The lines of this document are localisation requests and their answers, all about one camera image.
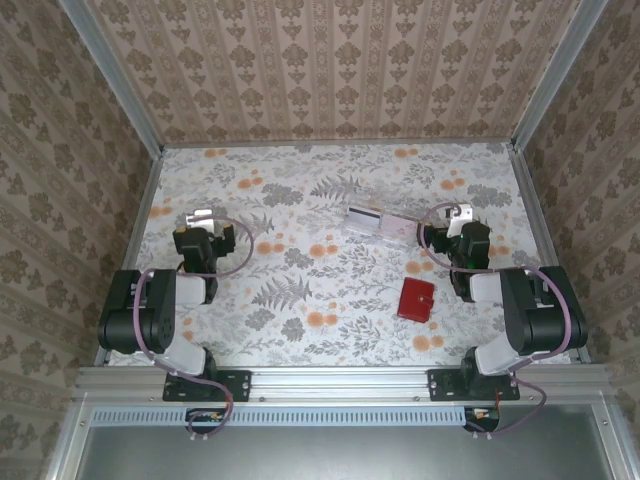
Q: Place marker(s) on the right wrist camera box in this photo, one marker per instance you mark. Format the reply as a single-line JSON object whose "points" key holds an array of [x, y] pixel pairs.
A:
{"points": [[460, 220]]}

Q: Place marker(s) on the aluminium table back rail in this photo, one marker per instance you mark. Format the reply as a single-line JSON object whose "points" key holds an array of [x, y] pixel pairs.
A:
{"points": [[340, 143]]}

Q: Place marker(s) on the pink printed card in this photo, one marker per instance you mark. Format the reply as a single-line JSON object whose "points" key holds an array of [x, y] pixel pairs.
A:
{"points": [[397, 227]]}

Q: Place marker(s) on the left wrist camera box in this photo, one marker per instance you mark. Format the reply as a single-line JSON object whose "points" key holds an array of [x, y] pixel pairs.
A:
{"points": [[200, 217]]}

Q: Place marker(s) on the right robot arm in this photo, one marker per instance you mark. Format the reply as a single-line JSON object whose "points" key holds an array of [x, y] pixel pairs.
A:
{"points": [[545, 320]]}

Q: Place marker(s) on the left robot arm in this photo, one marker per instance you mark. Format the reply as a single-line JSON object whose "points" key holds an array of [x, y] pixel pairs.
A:
{"points": [[150, 320]]}

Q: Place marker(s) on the white magnetic stripe card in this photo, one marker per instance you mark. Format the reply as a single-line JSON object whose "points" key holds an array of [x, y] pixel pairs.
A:
{"points": [[365, 222]]}

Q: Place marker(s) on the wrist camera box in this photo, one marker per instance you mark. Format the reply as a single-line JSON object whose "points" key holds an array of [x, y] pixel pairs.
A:
{"points": [[460, 220], [200, 217]]}

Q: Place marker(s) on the grey metal sheet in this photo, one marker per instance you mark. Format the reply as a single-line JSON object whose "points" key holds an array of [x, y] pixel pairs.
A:
{"points": [[340, 455]]}

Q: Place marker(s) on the aluminium frame post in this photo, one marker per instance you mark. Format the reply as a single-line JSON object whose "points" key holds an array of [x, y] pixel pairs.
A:
{"points": [[114, 75], [556, 75]]}

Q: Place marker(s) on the aluminium table side rail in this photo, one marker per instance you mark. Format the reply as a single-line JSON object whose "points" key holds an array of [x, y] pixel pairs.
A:
{"points": [[145, 200], [531, 200]]}

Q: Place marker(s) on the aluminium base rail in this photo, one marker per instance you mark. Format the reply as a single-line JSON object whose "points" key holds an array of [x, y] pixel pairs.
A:
{"points": [[340, 382]]}

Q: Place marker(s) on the red card holder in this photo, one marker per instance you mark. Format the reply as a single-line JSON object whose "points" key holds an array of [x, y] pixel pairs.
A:
{"points": [[415, 300]]}

